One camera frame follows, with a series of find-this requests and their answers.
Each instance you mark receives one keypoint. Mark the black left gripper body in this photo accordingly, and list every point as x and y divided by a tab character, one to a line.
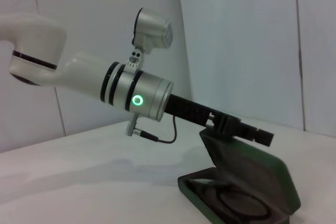
189	108

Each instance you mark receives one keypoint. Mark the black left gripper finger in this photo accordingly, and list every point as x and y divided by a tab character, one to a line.
249	132

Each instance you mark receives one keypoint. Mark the green glasses case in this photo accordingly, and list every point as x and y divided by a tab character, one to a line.
252	163

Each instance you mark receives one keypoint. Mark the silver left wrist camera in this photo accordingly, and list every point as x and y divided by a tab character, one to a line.
152	30

